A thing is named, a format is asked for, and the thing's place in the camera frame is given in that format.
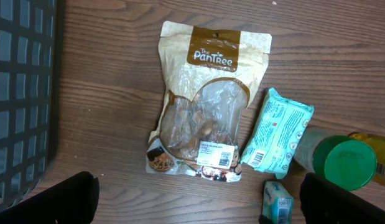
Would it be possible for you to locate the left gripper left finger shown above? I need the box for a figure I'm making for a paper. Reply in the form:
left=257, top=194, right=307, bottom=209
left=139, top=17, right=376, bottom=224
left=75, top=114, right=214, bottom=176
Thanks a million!
left=0, top=171, right=100, bottom=224

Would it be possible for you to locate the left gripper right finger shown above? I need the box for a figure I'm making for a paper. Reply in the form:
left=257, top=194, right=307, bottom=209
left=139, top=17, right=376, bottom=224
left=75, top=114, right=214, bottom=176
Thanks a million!
left=299, top=173, right=385, bottom=224

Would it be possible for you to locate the Kleenex tissue pocket pack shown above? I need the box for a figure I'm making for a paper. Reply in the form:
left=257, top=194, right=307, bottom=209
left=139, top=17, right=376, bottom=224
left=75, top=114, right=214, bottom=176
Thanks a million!
left=262, top=181, right=294, bottom=224

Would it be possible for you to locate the green lid jar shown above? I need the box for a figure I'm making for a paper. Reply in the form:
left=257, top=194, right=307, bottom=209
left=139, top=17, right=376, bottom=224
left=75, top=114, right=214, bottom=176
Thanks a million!
left=294, top=126, right=377, bottom=191

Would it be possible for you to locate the yellow oil bottle silver cap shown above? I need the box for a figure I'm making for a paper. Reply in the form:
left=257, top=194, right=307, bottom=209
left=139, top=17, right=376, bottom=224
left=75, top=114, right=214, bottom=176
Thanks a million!
left=349, top=133, right=385, bottom=186

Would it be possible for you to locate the mint green wipes pack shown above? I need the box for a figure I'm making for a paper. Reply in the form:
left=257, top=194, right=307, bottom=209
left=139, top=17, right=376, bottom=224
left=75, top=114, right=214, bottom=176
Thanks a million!
left=241, top=88, right=314, bottom=179

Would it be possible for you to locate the brown Pantree snack pouch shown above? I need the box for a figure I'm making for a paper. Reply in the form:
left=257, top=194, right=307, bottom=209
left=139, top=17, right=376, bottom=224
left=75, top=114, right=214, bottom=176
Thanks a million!
left=146, top=21, right=272, bottom=182

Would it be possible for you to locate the grey plastic mesh basket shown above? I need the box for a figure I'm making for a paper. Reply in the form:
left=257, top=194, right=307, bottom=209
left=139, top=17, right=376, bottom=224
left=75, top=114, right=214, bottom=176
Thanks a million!
left=0, top=0, right=65, bottom=213

